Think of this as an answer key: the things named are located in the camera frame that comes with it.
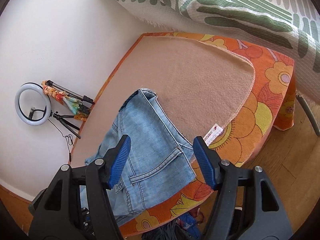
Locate orange floral scarf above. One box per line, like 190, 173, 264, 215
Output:
41, 81, 91, 121

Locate black ring light cable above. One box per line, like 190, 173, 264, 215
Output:
47, 118, 74, 165

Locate grey folded tripod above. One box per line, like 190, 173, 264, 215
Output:
45, 80, 95, 105

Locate light blue denim pants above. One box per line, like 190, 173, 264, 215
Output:
85, 88, 196, 226

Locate orange floral bed cover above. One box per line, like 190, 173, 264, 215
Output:
68, 31, 297, 238

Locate green striped white cushion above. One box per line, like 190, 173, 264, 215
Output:
96, 0, 320, 74

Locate white ring light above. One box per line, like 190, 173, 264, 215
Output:
14, 82, 52, 126

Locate beige fleece blanket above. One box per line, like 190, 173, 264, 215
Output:
71, 36, 255, 167

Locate black mini tripod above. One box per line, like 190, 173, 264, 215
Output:
52, 112, 81, 139

